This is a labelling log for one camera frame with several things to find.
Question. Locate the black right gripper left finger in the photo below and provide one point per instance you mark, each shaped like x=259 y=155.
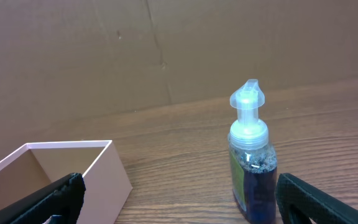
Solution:
x=59 y=202

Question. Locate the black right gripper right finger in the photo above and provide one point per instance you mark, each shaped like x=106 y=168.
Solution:
x=301 y=203

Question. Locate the clear soap pump bottle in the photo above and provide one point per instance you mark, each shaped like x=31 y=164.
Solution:
x=252 y=156

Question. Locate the pink cardboard box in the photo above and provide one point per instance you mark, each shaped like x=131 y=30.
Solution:
x=37 y=164

